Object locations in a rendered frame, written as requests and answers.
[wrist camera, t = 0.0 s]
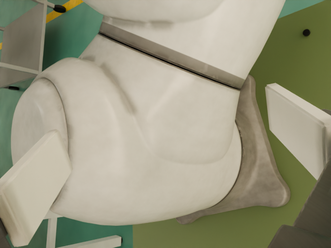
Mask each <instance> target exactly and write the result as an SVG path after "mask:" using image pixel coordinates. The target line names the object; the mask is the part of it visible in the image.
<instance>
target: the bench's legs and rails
mask: <svg viewBox="0 0 331 248"><path fill-rule="evenodd" d="M122 241H123V239H122V237H121V236H117V235H114V236H109V237H105V238H100V239H95V240H91V241H86V242H82V243H77V244H73V245H68V246H64V247H59V248H115V247H119V246H121V243H122Z"/></svg>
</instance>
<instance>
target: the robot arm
mask: <svg viewBox="0 0 331 248"><path fill-rule="evenodd" d="M82 1H84V2H85V3H86V4H87V5H89V6H90V7H91V8H93V9H94V10H95V11H97V12H98V13H100V14H102V15H103V19H102V22H101V26H100V29H99V33H98V34H97V35H96V36H95V38H94V39H93V40H92V41H91V43H90V44H89V45H88V46H87V48H86V49H85V50H84V51H83V53H82V54H81V55H80V56H79V58H74V57H70V58H64V59H62V60H60V61H58V62H56V63H55V64H53V65H51V66H50V67H48V68H47V69H45V70H44V71H42V72H41V73H40V74H39V75H37V76H36V78H35V79H34V80H33V82H32V83H31V85H30V86H29V87H28V88H27V89H26V91H25V92H24V93H23V94H22V96H21V97H20V99H19V101H18V103H17V106H16V108H15V112H14V116H13V121H12V129H11V154H12V162H13V167H12V168H11V169H9V170H8V171H7V172H6V173H5V174H4V175H3V176H2V177H1V178H0V248H11V246H10V244H9V242H8V240H7V238H6V236H7V235H8V236H9V238H10V240H11V242H12V244H13V246H14V247H20V246H26V245H28V244H29V242H30V240H31V239H32V237H33V235H34V234H35V232H36V230H37V229H38V227H39V225H40V224H41V222H42V220H43V219H44V217H45V215H46V214H47V212H48V210H49V209H50V210H51V211H52V212H53V213H55V214H58V215H61V216H64V217H67V218H70V219H74V220H78V221H82V222H87V223H93V224H99V225H114V226H118V225H133V224H142V223H149V222H156V221H162V220H167V219H172V218H176V220H177V221H178V222H179V223H180V224H183V225H184V224H189V223H192V222H194V221H195V220H196V219H198V218H199V217H202V216H207V215H212V214H217V213H222V212H227V211H232V210H237V209H242V208H246V207H252V206H267V207H280V206H284V205H286V204H287V203H288V202H289V200H290V197H291V192H290V189H289V187H288V185H287V184H286V182H285V181H284V179H283V178H282V176H281V175H280V173H279V170H278V168H277V165H276V162H275V159H274V155H273V152H272V149H271V146H270V143H269V140H268V136H267V133H266V130H265V126H264V123H263V120H262V117H261V114H260V111H259V107H258V104H257V100H256V82H255V79H254V78H253V76H251V75H249V72H250V70H251V68H252V67H253V65H254V63H255V62H256V60H257V58H258V56H259V55H260V53H261V51H262V49H263V47H264V45H265V43H266V41H267V39H268V37H269V35H270V33H271V31H272V29H273V27H274V25H275V23H276V21H277V18H278V16H279V14H280V12H281V10H282V8H283V5H284V3H285V1H286V0H82ZM265 93H266V102H267V112H268V121H269V130H270V131H271V132H272V133H273V134H274V135H275V136H276V137H277V138H278V139H279V140H280V141H281V142H282V143H283V145H284V146H285V147H286V148H287V149H288V150H289V151H290V152H291V153H292V154H293V155H294V156H295V157H296V158H297V160H298V161H299V162H300V163H301V164H302V165H303V166H304V167H305V168H306V169H307V170H308V171H309V172H310V173H311V175H312V176H313V177H314V178H315V179H316V180H317V182H316V184H315V186H314V187H313V189H312V191H311V193H310V195H309V196H308V198H307V200H306V202H305V204H304V205H303V207H302V209H301V211H300V213H299V214H298V216H297V218H296V220H295V222H294V224H293V225H292V226H290V225H286V224H283V225H281V226H280V228H279V229H278V231H277V232H276V234H275V236H274V237H273V239H272V241H271V242H270V244H269V246H268V247H267V248H331V110H328V109H319V108H317V107H315V106H314V105H312V104H310V103H309V102H307V101H305V100H304V99H302V98H300V97H299V96H297V95H295V94H293V93H292V92H290V91H288V90H287V89H285V88H283V87H282V86H280V85H278V84H277V83H273V84H269V85H267V86H266V87H265Z"/></svg>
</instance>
